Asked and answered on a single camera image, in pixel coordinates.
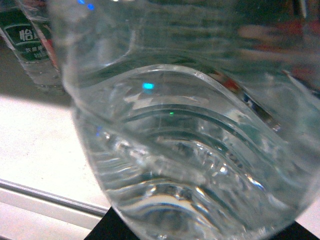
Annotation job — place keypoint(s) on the water bottle green logo label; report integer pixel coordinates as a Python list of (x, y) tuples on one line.
[(20, 36)]

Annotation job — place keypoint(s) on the clear water bottle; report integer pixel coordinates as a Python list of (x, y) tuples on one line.
[(200, 119)]

